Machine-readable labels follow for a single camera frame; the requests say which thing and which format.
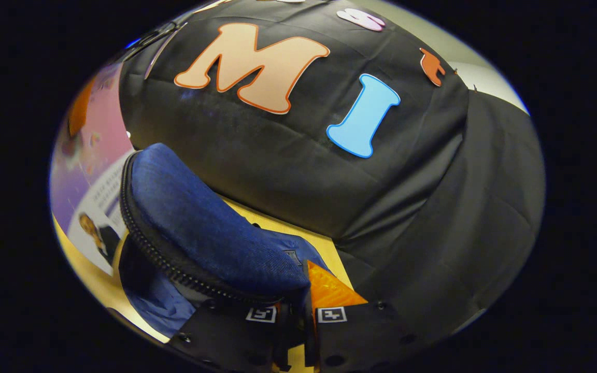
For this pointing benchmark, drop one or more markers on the blue schoolbag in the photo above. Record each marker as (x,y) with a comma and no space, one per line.
(200,223)

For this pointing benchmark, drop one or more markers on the black backdrop cloth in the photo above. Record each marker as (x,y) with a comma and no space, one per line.
(407,207)

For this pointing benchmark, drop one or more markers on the pink cover book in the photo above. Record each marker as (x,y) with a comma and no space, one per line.
(96,171)

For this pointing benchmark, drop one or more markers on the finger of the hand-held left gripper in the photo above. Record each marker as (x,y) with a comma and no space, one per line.
(80,111)

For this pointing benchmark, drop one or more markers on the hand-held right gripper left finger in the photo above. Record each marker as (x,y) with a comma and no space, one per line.
(226,336)

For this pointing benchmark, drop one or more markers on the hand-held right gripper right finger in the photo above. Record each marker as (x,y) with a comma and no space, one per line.
(309,336)

